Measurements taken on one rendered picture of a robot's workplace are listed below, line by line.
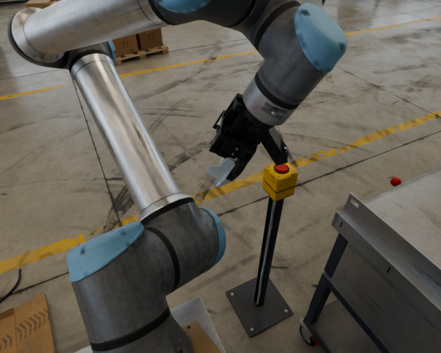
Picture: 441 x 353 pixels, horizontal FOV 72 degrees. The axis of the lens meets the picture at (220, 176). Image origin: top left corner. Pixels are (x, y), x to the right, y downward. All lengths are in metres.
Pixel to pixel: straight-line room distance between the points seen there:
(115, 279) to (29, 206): 1.93
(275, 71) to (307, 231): 1.62
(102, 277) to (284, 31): 0.48
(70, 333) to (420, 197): 1.59
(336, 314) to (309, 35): 1.30
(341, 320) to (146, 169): 1.14
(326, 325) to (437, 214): 0.70
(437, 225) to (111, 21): 0.96
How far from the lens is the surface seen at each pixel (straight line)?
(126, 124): 0.78
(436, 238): 1.04
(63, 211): 2.31
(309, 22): 0.46
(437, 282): 0.90
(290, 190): 1.03
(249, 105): 0.52
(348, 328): 1.56
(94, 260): 0.57
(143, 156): 0.74
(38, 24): 0.76
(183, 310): 0.86
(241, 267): 1.80
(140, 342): 0.60
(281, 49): 0.48
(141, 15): 0.51
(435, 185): 1.22
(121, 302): 0.58
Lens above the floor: 1.52
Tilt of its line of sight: 41 degrees down
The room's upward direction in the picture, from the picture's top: straight up
